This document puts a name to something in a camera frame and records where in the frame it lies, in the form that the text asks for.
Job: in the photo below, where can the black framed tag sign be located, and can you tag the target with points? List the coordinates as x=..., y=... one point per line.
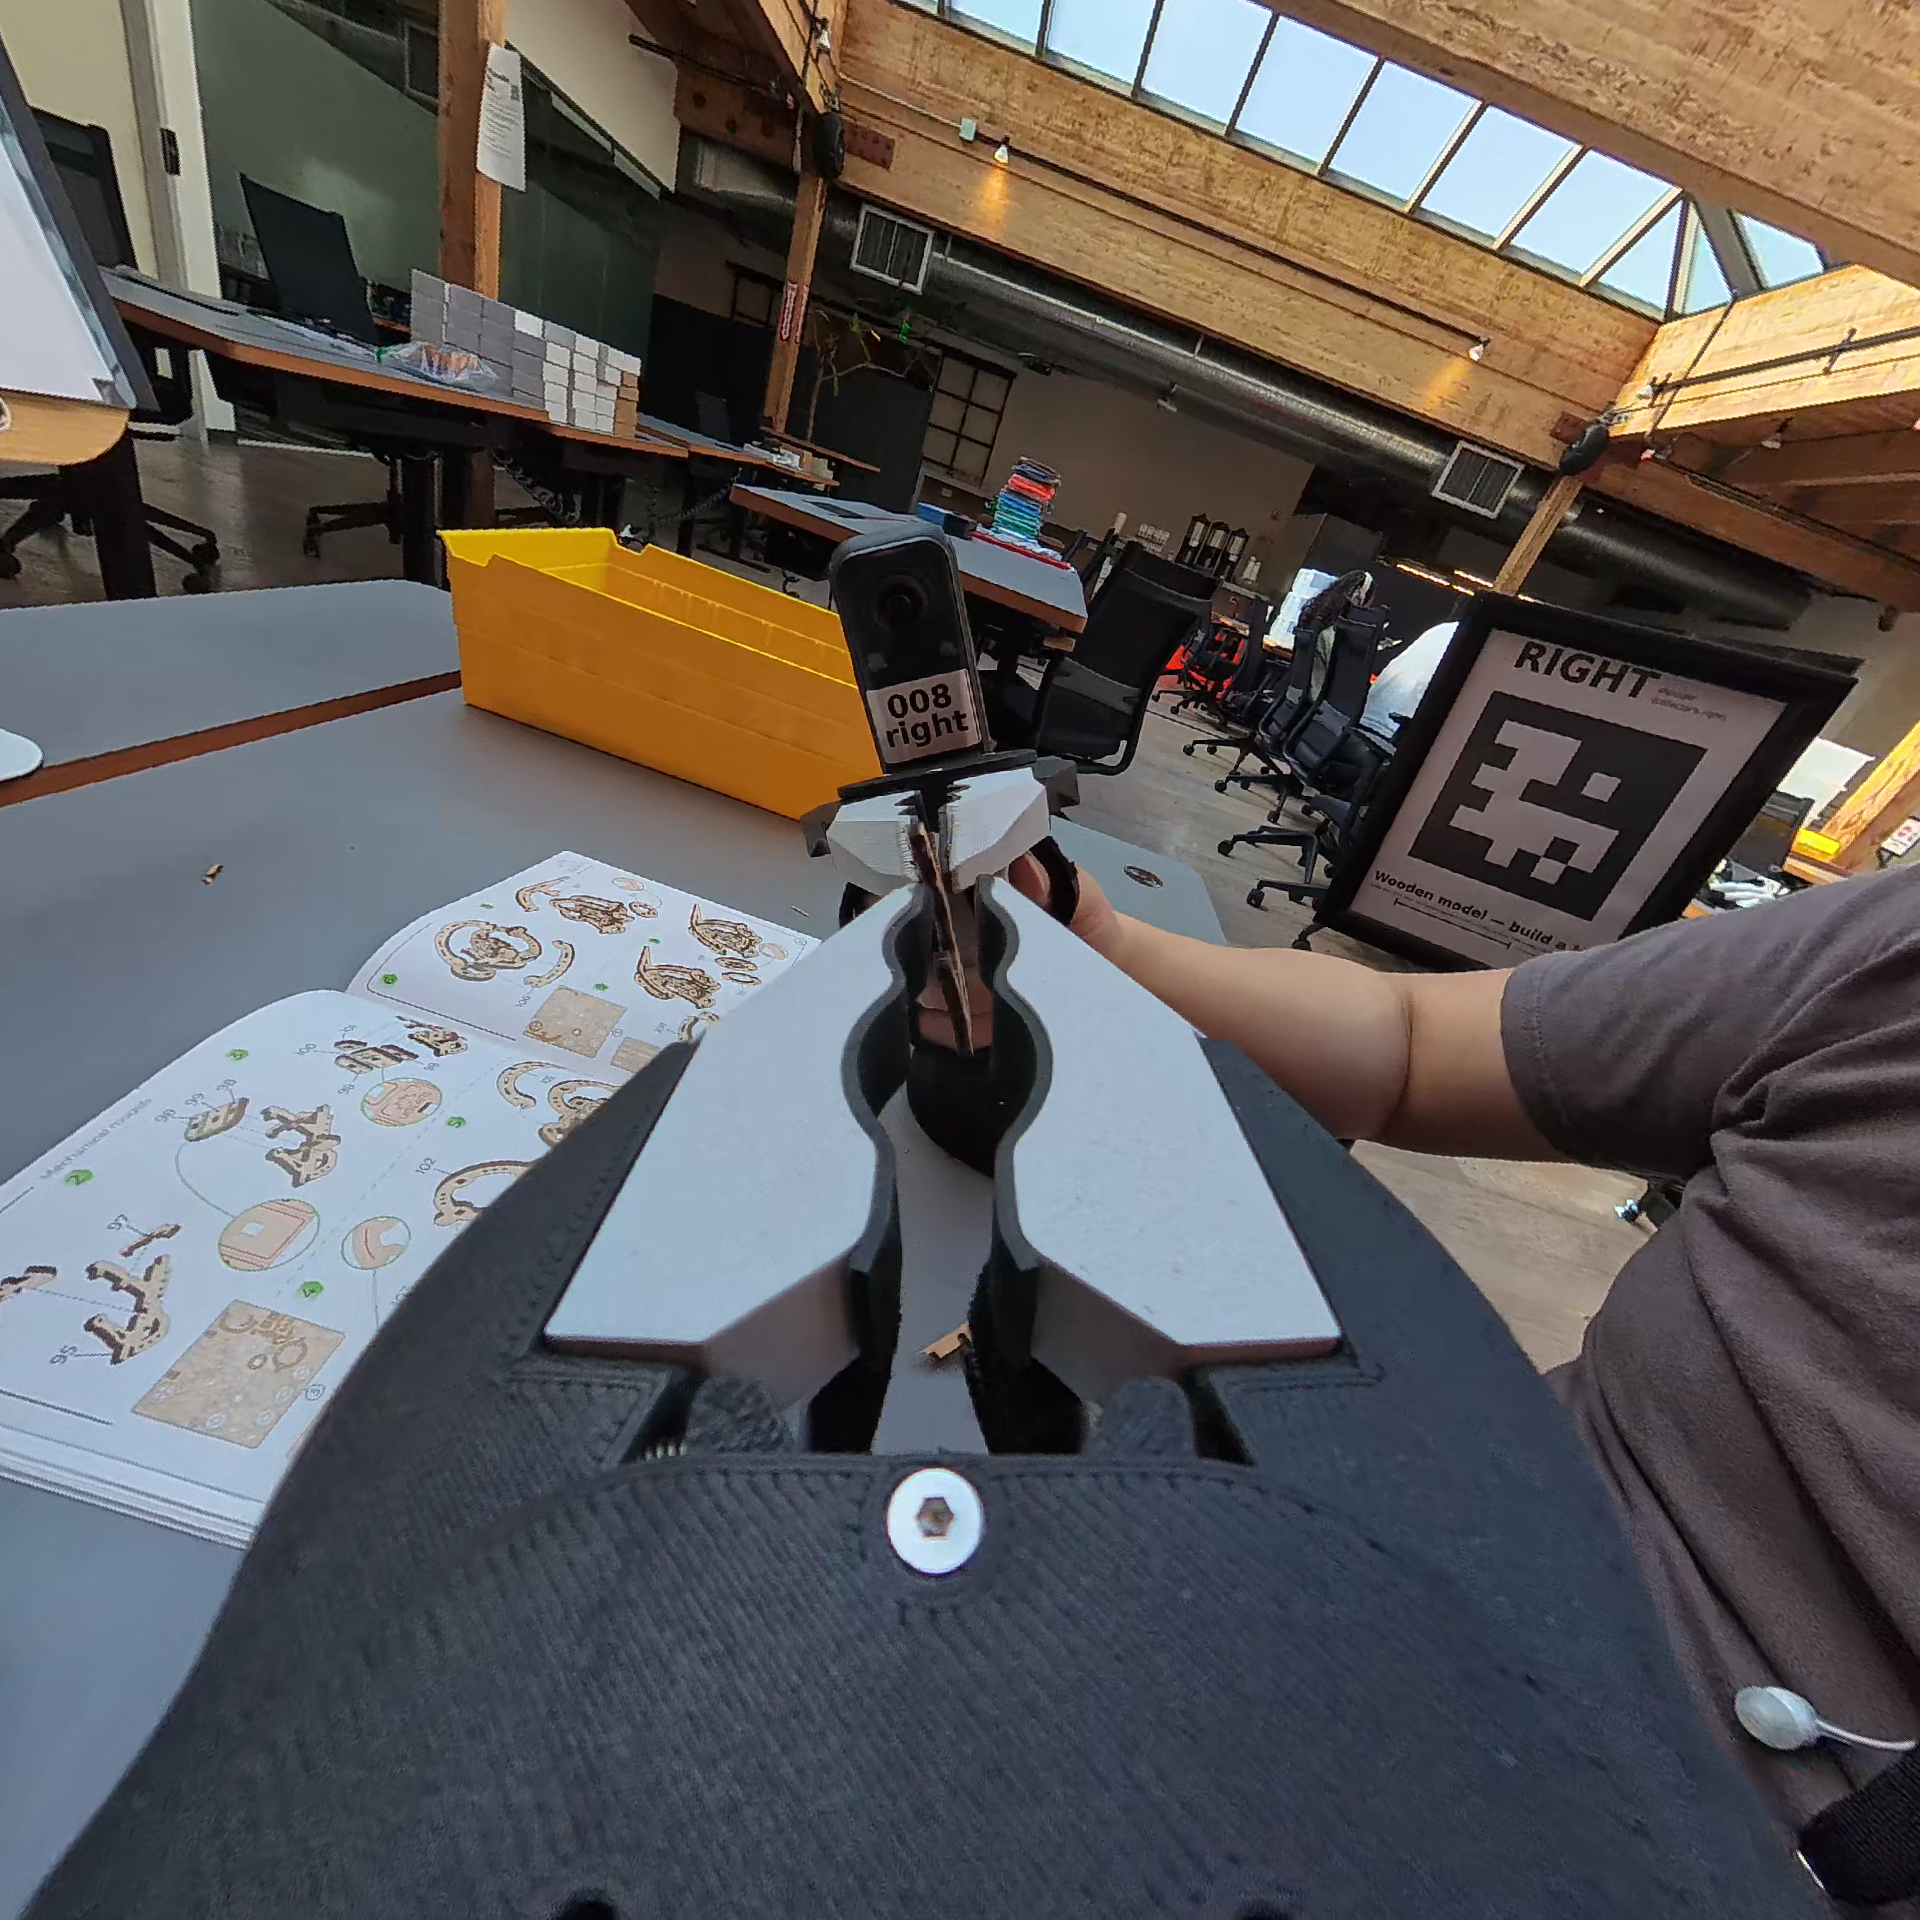
x=1576, y=782

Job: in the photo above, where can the white board panel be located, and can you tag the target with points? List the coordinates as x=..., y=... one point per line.
x=44, y=255

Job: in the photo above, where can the stack of white boxes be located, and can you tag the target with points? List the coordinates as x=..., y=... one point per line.
x=570, y=384

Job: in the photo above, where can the dark framed window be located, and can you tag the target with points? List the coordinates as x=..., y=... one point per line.
x=967, y=419

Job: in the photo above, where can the white paper notice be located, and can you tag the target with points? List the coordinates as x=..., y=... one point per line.
x=502, y=120

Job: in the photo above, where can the long wooden desk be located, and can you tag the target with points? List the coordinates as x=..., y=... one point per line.
x=302, y=355

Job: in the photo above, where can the skylight window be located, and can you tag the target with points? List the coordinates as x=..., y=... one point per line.
x=1349, y=120

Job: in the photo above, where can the person's right hand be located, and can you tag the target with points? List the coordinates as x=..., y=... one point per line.
x=1088, y=915

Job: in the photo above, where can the black monitor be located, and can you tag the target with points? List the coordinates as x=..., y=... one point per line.
x=309, y=263

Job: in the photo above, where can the black office chair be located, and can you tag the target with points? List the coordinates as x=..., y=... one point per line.
x=1321, y=735
x=1117, y=662

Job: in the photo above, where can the person's right forearm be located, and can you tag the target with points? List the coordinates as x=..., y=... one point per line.
x=1321, y=1035

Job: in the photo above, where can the desk with wooden edge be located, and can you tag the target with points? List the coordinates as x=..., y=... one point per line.
x=1035, y=589

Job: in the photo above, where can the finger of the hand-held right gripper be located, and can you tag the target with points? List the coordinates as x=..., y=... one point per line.
x=869, y=845
x=1004, y=820

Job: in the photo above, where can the wooden post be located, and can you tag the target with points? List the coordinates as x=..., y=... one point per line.
x=459, y=153
x=793, y=301

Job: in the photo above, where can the yellow plastic bin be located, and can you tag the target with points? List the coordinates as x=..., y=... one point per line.
x=645, y=662

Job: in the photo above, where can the white wall vent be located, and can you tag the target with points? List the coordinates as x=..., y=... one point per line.
x=1477, y=479
x=893, y=248

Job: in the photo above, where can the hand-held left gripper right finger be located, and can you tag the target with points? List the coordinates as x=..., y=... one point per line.
x=1155, y=1188

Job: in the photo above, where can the open instruction booklet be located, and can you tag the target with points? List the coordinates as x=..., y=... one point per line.
x=268, y=1169

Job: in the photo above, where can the stack of colourful cases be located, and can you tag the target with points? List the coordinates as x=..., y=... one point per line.
x=1024, y=503

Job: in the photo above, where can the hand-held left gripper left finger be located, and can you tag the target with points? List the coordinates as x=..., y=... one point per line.
x=718, y=1188

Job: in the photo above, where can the grey ventilation duct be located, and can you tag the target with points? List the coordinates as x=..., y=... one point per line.
x=1199, y=377

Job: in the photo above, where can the white round base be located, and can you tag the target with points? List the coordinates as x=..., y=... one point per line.
x=10, y=757

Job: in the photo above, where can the black speaker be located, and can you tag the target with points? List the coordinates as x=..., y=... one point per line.
x=1580, y=450

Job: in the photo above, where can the small wooden model part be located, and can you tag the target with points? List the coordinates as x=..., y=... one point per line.
x=940, y=937

